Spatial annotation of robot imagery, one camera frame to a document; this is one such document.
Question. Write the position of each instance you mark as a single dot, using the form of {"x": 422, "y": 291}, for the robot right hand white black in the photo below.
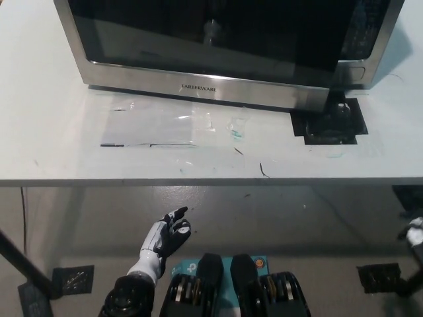
{"x": 414, "y": 231}

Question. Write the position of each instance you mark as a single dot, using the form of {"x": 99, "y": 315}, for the black glass microwave door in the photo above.
{"x": 198, "y": 39}

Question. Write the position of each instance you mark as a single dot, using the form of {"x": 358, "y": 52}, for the black ribbed robot body block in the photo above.
{"x": 195, "y": 290}
{"x": 267, "y": 294}

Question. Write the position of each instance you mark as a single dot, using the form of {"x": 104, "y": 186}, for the black floor tape patch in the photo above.
{"x": 380, "y": 277}
{"x": 33, "y": 302}
{"x": 74, "y": 280}

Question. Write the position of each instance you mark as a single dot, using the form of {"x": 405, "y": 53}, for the stainless steel Farberware microwave body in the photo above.
{"x": 370, "y": 39}

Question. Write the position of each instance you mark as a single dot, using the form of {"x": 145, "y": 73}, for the clear plastic tape sheet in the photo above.
{"x": 158, "y": 125}

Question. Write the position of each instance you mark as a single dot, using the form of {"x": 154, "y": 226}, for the black stand leg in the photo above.
{"x": 413, "y": 284}
{"x": 20, "y": 257}

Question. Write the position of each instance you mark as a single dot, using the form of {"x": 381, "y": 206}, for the black clamp object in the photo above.
{"x": 330, "y": 122}

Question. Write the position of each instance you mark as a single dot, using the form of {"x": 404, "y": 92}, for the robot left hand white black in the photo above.
{"x": 167, "y": 228}

